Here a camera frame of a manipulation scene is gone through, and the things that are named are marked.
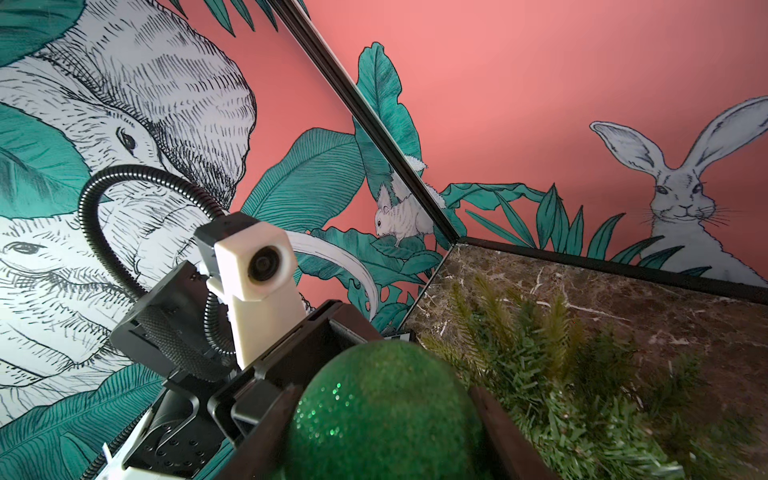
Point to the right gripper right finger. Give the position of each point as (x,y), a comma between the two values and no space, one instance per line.
(513,456)

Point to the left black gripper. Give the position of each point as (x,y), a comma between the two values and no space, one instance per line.
(209,406)

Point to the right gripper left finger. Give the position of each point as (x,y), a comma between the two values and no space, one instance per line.
(259,454)

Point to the small green christmas tree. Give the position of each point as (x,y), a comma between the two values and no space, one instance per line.
(585,399)

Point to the green glitter ball ornament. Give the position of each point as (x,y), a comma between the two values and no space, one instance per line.
(385,410)

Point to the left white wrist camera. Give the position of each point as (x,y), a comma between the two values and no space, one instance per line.
(250,266)

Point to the left black frame post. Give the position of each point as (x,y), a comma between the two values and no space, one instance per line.
(308,37)

